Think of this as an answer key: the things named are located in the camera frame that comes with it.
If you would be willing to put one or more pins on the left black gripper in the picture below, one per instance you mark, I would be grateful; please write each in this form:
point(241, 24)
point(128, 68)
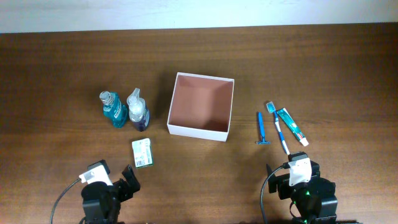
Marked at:
point(122, 185)

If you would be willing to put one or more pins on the white cardboard box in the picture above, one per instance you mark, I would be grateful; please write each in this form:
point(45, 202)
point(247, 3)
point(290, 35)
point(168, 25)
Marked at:
point(201, 107)

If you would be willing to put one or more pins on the blue disposable razor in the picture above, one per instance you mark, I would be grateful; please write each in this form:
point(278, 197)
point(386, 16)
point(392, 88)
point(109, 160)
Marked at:
point(263, 140)

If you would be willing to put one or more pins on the teal mouthwash bottle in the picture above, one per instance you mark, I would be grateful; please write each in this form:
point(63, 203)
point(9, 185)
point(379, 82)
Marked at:
point(113, 108)

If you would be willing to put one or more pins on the clear purple pump bottle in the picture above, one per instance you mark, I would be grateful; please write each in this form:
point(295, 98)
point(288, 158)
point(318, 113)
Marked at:
point(139, 113)

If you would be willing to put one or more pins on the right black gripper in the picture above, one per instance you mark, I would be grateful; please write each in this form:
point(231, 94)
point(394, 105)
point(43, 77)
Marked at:
point(282, 181)

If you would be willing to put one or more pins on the blue white toothbrush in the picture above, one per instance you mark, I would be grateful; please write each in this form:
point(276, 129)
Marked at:
point(271, 109)

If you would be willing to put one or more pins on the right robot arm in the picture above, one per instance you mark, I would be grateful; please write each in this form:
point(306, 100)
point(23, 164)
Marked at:
point(315, 200)

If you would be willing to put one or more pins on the green white small carton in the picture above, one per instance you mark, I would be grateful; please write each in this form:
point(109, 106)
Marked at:
point(142, 153)

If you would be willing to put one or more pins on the green white toothpaste tube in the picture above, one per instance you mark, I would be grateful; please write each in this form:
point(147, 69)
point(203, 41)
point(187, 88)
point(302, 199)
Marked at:
point(288, 120)

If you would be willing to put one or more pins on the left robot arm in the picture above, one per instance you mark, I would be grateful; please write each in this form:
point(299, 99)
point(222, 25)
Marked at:
point(102, 199)

